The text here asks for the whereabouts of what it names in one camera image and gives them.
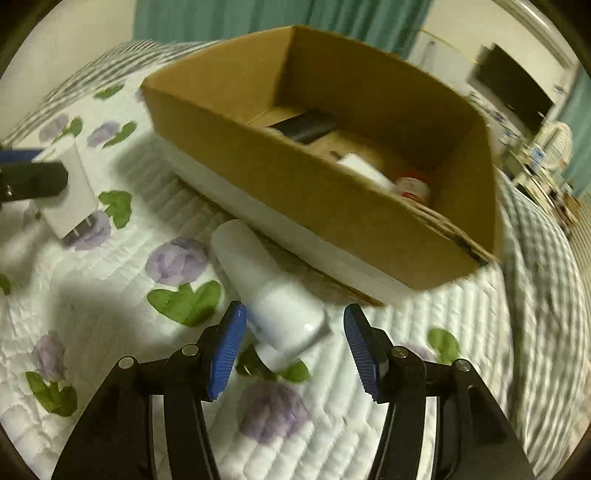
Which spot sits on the black wall television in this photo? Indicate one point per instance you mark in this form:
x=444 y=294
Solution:
x=512 y=87

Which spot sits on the narrow green curtain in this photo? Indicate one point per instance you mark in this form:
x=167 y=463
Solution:
x=221 y=16

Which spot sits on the white plastic bottle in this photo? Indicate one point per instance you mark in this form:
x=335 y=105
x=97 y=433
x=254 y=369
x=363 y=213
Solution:
x=281 y=304

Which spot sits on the red cap white bottle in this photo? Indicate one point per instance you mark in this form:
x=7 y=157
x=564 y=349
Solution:
x=415 y=189

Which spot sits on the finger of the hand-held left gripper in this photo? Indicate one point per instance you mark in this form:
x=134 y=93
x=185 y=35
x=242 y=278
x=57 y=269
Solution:
x=32 y=182
x=18 y=157

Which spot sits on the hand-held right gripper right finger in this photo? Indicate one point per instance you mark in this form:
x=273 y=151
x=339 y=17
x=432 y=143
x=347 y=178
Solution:
x=362 y=355

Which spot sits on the small white box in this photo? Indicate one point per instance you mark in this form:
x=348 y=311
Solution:
x=362 y=168

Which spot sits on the white dressing table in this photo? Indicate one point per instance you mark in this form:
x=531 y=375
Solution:
x=549 y=189

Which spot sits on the black rectangular box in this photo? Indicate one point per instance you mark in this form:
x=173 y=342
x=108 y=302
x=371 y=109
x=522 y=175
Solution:
x=307 y=127

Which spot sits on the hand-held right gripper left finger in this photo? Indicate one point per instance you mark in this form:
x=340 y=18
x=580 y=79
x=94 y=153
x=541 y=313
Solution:
x=226 y=355

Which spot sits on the white charger plug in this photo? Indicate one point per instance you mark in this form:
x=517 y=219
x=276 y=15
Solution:
x=76 y=203

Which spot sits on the oval white vanity mirror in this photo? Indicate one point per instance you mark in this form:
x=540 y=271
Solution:
x=556 y=143

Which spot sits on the floral quilted mat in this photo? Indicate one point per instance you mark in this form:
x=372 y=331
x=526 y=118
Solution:
x=115 y=286

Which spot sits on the green curtain beside wardrobe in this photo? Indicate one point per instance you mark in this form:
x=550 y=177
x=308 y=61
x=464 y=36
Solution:
x=579 y=138

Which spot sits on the cardboard box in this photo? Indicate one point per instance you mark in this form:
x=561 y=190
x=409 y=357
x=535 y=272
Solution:
x=323 y=203

